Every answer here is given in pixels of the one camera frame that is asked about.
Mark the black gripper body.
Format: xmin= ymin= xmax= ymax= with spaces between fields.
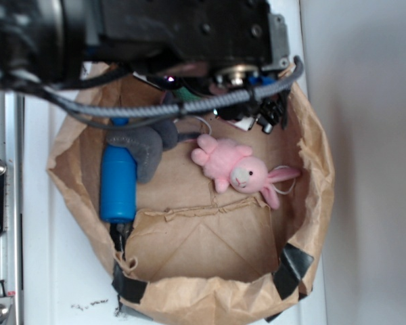
xmin=98 ymin=1 xmax=290 ymax=118

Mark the brown paper bag tray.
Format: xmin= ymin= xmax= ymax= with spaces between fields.
xmin=47 ymin=85 xmax=335 ymax=324

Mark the grey plush mouse toy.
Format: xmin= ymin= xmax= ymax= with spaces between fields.
xmin=106 ymin=118 xmax=200 ymax=183

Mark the green textured rubber ball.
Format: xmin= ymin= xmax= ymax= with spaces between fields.
xmin=172 ymin=87 xmax=202 ymax=102

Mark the blue plastic toy bottle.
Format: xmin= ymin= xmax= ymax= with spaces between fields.
xmin=99 ymin=116 xmax=138 ymax=223

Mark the grey braided cable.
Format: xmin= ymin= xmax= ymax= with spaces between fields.
xmin=20 ymin=56 xmax=305 ymax=128

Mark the pink plush bunny toy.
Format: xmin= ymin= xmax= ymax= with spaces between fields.
xmin=191 ymin=134 xmax=300 ymax=209

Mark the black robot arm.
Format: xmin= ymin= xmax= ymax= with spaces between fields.
xmin=0 ymin=1 xmax=294 ymax=133

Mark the aluminium frame rail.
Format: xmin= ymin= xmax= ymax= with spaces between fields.
xmin=0 ymin=92 xmax=24 ymax=324

